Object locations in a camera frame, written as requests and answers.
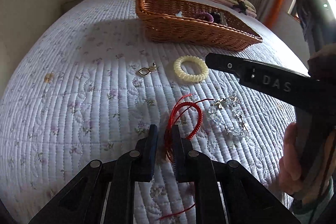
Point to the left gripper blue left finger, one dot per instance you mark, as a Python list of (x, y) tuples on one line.
[(149, 153)]

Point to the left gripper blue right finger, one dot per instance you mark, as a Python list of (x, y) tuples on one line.
[(181, 149)]

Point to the light blue hair clip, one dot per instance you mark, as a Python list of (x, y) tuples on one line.
[(179, 14)]

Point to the teal sleeve forearm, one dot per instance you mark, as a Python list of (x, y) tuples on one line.
[(302, 211)]

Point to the person's right hand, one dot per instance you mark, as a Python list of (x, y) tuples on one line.
[(290, 168)]

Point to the gold keyring clasp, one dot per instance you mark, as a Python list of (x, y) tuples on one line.
[(143, 72)]

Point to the white quilted floral bedspread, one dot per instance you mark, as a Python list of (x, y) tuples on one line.
[(77, 97)]

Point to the black bow on blanket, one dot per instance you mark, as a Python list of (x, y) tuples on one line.
[(240, 7)]

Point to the black hair scrunchie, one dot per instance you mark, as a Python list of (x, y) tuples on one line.
[(216, 17)]

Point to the brown wicker basket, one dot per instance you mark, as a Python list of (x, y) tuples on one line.
[(196, 27)]

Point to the bedside nightstand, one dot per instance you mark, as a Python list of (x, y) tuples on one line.
[(68, 5)]

